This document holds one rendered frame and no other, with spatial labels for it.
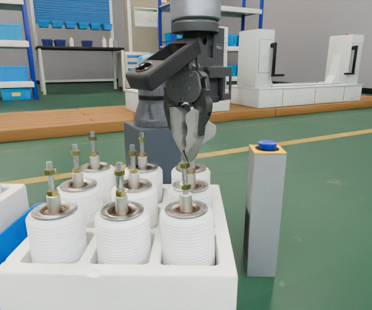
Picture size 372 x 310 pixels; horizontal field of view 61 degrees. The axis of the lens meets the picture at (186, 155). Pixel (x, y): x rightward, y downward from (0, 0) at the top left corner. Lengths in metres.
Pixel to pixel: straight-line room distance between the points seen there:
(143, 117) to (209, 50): 0.55
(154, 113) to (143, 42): 5.95
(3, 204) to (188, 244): 0.52
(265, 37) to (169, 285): 2.88
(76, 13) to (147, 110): 5.53
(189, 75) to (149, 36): 6.52
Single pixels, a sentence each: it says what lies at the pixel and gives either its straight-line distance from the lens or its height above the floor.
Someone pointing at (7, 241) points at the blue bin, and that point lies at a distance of 0.89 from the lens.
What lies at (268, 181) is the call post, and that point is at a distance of 0.72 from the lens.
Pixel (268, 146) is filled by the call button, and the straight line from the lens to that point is 0.71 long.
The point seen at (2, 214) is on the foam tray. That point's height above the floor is 0.14.
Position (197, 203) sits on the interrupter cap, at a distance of 0.58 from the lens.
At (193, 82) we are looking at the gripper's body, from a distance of 0.47.
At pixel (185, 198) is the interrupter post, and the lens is 0.54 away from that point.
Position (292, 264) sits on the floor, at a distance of 0.91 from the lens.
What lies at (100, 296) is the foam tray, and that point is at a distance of 0.58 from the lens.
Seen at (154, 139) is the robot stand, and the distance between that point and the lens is 1.00.
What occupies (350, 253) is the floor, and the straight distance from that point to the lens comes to 1.01.
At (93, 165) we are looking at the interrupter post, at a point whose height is 0.26.
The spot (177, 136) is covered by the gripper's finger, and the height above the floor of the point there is 0.38.
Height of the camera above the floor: 0.50
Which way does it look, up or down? 16 degrees down
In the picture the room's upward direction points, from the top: straight up
